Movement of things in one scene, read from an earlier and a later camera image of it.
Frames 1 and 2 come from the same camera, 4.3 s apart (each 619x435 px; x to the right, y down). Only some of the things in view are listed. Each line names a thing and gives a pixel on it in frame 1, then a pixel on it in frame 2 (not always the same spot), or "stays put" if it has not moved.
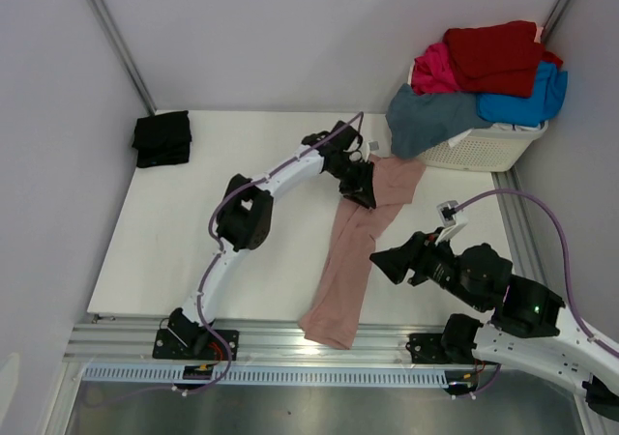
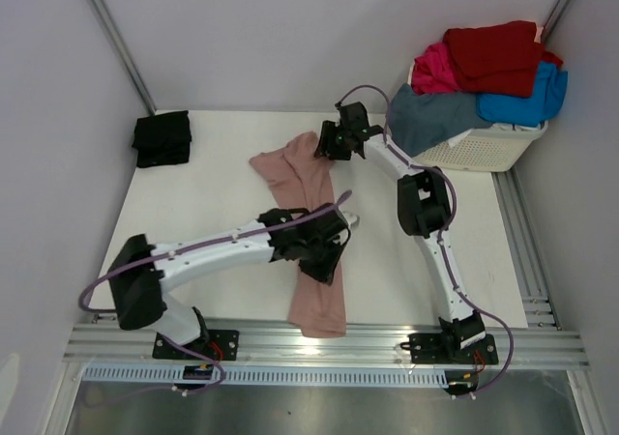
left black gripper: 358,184 -> 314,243
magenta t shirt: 433,72 stays put
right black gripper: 413,254 -> 328,131
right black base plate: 427,348 stays put
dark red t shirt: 500,59 stays put
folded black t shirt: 162,139 stays put
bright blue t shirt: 547,95 stays put
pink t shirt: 331,317 -> 301,180
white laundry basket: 491,150 stays put
